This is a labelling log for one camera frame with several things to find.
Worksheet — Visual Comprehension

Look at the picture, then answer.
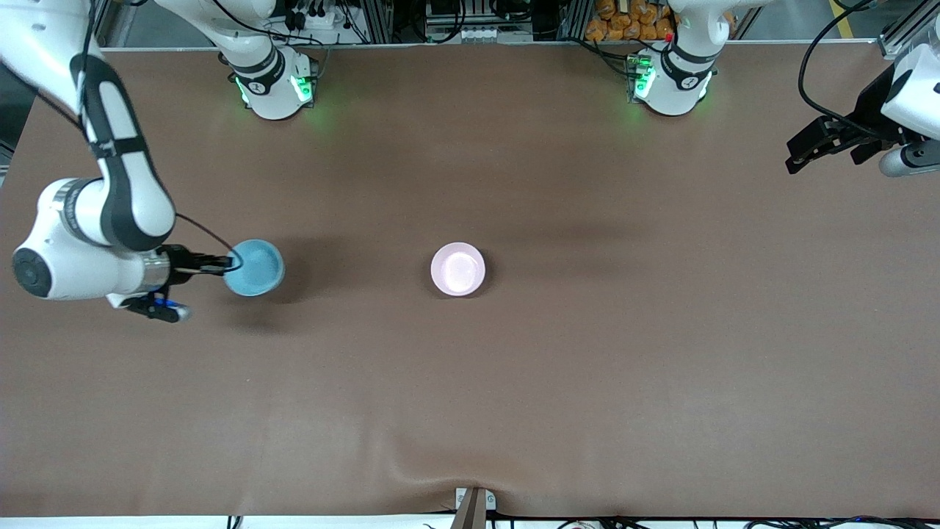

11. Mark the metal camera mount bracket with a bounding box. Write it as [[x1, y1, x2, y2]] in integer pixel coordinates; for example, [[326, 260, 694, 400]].
[[453, 486, 499, 529]]

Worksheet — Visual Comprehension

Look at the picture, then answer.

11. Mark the white power strip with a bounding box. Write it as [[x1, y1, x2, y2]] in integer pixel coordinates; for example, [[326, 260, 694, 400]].
[[289, 4, 347, 32]]

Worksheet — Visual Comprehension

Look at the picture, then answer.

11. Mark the brown table cloth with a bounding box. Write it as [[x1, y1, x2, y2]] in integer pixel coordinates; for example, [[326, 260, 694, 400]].
[[0, 40, 940, 519]]

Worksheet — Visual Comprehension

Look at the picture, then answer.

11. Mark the white terminal block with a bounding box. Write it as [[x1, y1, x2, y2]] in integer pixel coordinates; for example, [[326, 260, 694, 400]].
[[457, 24, 532, 43]]

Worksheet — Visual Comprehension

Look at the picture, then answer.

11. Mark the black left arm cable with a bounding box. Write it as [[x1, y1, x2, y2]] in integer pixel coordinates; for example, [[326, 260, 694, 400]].
[[798, 0, 901, 143]]

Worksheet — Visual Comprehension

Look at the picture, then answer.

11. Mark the aluminium corner frame post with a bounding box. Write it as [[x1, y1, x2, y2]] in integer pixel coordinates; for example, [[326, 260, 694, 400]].
[[877, 0, 930, 61], [92, 0, 123, 49]]

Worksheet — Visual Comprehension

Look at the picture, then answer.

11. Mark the orange snack packets pile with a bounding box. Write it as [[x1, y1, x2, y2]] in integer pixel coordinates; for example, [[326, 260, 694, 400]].
[[585, 0, 676, 43]]

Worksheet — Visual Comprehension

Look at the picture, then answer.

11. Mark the pink bowl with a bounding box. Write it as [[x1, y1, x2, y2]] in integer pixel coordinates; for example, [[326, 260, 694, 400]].
[[430, 242, 488, 298]]

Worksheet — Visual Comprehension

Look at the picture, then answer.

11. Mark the blue bowl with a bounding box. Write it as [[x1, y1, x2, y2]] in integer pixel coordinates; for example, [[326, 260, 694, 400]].
[[222, 238, 286, 298]]

